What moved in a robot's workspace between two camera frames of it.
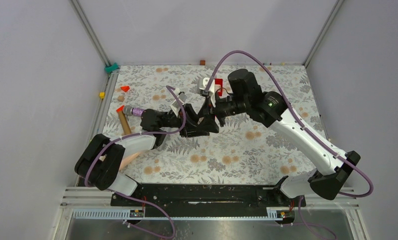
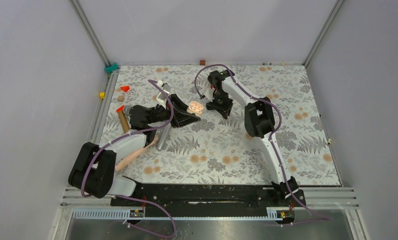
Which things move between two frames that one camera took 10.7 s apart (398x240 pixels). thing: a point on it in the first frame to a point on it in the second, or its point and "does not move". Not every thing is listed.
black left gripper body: [184, 131] to [175, 118]
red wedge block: [125, 88] does not move
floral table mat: [246, 151] does not move
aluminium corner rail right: [322, 32] does not move
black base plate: [208, 196] does not move
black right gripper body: [210, 117] to [221, 102]
